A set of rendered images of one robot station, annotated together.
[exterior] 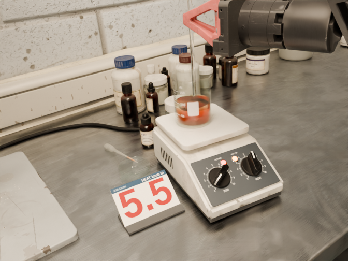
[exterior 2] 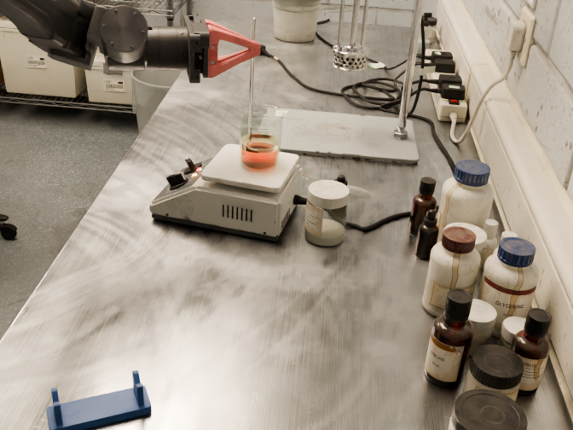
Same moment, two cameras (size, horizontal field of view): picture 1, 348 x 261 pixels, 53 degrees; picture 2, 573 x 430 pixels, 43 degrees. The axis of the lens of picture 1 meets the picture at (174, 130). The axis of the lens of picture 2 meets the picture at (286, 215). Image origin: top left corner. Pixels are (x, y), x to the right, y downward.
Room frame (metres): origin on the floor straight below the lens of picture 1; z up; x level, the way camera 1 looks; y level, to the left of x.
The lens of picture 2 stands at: (1.14, -0.77, 1.30)
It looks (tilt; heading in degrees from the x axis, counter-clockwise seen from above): 30 degrees down; 127
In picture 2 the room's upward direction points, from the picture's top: 4 degrees clockwise
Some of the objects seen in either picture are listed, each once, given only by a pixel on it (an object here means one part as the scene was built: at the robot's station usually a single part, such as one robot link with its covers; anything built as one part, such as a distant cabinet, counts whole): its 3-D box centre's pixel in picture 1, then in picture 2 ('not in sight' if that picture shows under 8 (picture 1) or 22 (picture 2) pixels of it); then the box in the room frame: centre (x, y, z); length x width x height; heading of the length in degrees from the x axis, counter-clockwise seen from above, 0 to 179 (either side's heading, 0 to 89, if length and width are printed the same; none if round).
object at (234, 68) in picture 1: (229, 64); (451, 336); (0.91, -0.16, 0.80); 0.04 x 0.04 x 0.11
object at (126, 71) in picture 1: (127, 84); (465, 207); (0.80, 0.10, 0.81); 0.07 x 0.07 x 0.13
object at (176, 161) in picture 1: (208, 153); (234, 190); (0.50, -0.05, 0.79); 0.22 x 0.13 x 0.08; 23
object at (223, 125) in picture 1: (200, 124); (251, 166); (0.52, -0.04, 0.83); 0.12 x 0.12 x 0.01; 23
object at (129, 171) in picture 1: (134, 170); (292, 183); (0.51, 0.07, 0.76); 0.06 x 0.06 x 0.02
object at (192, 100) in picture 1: (191, 99); (262, 139); (0.53, -0.03, 0.88); 0.07 x 0.06 x 0.08; 39
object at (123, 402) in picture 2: not in sight; (98, 400); (0.68, -0.45, 0.77); 0.10 x 0.03 x 0.04; 61
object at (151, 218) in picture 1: (147, 200); not in sight; (0.41, 0.05, 0.77); 0.09 x 0.06 x 0.04; 117
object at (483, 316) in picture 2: (204, 77); (472, 328); (0.91, -0.10, 0.78); 0.05 x 0.05 x 0.05
